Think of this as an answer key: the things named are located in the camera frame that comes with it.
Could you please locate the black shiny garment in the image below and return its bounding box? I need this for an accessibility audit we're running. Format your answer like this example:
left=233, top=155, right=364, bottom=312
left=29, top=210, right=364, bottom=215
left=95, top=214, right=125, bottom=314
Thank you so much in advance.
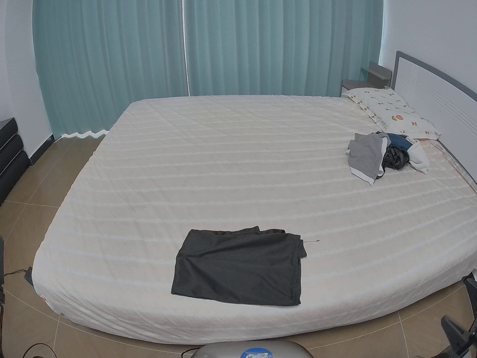
left=381, top=145, right=410, bottom=171

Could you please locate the white printed pillow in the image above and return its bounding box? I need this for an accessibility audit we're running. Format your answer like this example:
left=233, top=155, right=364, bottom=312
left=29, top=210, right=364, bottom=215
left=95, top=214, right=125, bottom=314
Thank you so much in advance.
left=342, top=87, right=441, bottom=140

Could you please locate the grey bedside table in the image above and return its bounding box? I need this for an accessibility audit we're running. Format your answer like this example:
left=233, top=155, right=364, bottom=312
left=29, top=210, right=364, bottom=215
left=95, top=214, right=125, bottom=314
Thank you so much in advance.
left=341, top=61, right=393, bottom=96

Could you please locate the black polo shirt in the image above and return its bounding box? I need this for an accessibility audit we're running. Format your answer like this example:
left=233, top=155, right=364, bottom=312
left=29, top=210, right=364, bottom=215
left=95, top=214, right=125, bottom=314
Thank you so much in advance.
left=171, top=227, right=320, bottom=307

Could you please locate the blue-green curtain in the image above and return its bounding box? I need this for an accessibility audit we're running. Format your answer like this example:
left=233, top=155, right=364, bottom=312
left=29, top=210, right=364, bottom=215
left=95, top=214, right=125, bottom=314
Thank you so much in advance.
left=183, top=0, right=384, bottom=97
left=34, top=0, right=189, bottom=138

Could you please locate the black chest of drawers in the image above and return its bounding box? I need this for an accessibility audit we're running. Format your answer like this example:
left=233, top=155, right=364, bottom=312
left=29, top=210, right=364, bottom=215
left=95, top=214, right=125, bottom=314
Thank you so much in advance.
left=0, top=117, right=30, bottom=204

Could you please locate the dark blue garment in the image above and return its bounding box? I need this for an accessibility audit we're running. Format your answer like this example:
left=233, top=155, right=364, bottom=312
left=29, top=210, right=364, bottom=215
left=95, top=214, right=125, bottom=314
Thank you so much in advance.
left=386, top=133, right=417, bottom=150

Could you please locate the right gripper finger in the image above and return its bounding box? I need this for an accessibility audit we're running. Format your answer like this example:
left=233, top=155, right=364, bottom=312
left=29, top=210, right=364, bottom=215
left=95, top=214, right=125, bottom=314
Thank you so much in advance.
left=441, top=315, right=471, bottom=350

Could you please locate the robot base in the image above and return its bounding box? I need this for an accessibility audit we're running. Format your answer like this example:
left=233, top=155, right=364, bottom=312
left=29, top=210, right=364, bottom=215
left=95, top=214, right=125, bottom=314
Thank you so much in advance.
left=190, top=341, right=310, bottom=358

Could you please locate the grey and white garment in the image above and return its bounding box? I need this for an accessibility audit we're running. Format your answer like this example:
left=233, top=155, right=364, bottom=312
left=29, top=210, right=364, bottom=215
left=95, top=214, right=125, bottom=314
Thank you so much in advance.
left=346, top=133, right=389, bottom=186

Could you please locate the bed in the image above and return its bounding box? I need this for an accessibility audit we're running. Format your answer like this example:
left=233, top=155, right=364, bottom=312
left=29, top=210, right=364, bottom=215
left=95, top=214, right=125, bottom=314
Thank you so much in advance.
left=32, top=51, right=477, bottom=346

